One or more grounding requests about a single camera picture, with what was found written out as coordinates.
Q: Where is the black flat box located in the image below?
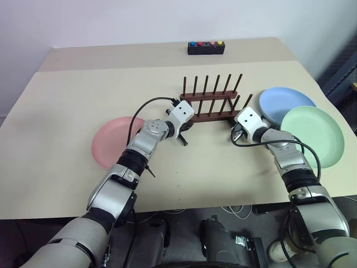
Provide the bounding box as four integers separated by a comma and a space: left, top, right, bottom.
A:
252, 202, 292, 215

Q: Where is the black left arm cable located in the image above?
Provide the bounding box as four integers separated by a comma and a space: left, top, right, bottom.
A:
126, 97, 179, 147

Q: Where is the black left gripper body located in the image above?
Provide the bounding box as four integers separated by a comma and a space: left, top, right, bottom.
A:
176, 121, 195, 137

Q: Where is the dark grey rounded shape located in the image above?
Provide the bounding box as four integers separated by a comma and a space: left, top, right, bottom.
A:
127, 219, 171, 268
198, 214, 238, 268

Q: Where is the black button box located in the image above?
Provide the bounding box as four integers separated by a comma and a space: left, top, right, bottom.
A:
187, 41, 226, 56

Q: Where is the white shoe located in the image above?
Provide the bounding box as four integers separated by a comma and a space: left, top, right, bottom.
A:
268, 240, 296, 262

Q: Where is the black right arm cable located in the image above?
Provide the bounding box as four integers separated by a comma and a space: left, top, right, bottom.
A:
230, 133, 321, 268

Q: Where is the dark metal shelf frame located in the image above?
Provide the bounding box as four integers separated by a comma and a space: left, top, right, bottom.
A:
317, 36, 357, 118

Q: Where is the green plastic plate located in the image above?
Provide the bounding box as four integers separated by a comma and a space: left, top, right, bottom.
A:
280, 106, 345, 169

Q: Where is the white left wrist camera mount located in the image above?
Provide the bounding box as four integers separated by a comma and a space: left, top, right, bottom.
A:
169, 100, 195, 127

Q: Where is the pink plastic plate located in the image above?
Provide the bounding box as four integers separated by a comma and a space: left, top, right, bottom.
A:
91, 116, 147, 170

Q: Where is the silver metal caster bracket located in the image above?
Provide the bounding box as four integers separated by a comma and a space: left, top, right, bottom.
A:
234, 234, 253, 248

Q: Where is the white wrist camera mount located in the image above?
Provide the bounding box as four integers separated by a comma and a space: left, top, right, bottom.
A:
169, 100, 195, 127
233, 107, 268, 142

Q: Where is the white floor cable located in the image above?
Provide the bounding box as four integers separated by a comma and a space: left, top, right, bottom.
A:
221, 205, 253, 220

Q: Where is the brown wooden dish rack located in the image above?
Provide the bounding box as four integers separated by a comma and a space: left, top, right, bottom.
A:
180, 73, 254, 123

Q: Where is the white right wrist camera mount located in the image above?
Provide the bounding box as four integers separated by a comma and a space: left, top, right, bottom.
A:
233, 107, 268, 142

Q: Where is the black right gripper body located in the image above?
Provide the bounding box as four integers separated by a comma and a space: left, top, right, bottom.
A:
230, 122, 248, 135

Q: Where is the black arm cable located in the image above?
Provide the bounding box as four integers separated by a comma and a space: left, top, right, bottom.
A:
126, 97, 179, 147
230, 133, 321, 268

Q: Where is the black metal base plate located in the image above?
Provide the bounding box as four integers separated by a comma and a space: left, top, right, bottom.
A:
245, 237, 270, 268

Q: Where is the blue plastic plate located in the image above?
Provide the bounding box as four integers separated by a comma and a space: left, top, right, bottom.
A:
258, 87, 318, 127

